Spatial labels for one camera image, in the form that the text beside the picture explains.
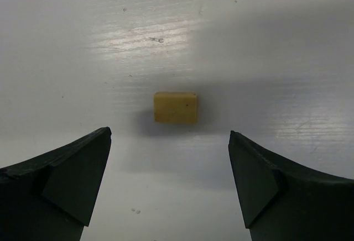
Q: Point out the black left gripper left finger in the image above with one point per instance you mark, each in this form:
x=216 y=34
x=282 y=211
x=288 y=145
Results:
x=52 y=196

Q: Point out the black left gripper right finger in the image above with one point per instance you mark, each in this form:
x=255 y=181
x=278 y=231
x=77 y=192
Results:
x=283 y=200

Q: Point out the yellow eraser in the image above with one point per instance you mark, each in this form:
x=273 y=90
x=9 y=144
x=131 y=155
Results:
x=175 y=107

